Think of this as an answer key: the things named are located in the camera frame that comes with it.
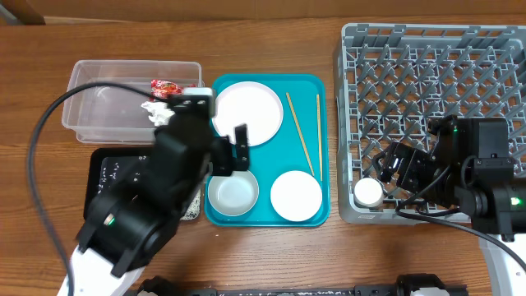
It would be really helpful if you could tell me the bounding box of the clear plastic bin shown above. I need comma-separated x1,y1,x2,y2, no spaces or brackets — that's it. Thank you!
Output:
62,60,203,145

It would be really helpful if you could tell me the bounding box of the grey bowl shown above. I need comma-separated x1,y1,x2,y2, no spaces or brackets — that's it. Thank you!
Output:
207,171,259,217

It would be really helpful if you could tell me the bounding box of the black waste tray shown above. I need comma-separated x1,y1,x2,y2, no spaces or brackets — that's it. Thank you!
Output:
83,146,202,225

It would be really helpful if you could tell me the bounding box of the grey dish rack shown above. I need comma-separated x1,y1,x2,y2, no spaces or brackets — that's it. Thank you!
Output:
334,23,525,224

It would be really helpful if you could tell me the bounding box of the wooden chopstick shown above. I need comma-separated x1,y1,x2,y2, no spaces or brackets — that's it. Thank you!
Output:
285,92,315,177
316,94,323,182

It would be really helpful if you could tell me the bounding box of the pile of rice grains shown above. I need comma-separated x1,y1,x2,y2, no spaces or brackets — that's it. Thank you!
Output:
96,155,201,220

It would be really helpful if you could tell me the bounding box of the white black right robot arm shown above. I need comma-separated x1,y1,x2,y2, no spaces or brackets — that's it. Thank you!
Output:
372,115,525,295

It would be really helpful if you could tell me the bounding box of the black table clamp mount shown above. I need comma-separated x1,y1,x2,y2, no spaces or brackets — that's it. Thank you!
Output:
352,274,469,296

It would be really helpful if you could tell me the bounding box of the black rail at table edge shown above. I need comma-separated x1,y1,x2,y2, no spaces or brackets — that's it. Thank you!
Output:
135,279,358,296

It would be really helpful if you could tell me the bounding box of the white paper cup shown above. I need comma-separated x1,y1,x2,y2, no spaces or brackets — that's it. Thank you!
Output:
353,178,384,208

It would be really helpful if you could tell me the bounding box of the white tissue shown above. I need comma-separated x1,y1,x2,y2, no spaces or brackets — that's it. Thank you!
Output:
141,101,175,127

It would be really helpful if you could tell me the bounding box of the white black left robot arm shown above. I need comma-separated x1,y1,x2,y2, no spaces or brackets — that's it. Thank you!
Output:
59,113,249,295

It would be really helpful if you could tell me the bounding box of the teal plastic tray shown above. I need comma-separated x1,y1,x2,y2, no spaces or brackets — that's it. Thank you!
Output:
204,73,330,227

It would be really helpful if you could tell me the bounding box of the red snack wrapper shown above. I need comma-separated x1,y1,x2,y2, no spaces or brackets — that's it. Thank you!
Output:
150,79,196,99

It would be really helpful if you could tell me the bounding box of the small white plate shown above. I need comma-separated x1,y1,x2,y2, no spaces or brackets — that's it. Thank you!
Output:
270,170,322,222

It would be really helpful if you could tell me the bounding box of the large white plate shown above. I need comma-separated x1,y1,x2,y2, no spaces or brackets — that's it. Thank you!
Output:
212,81,284,146

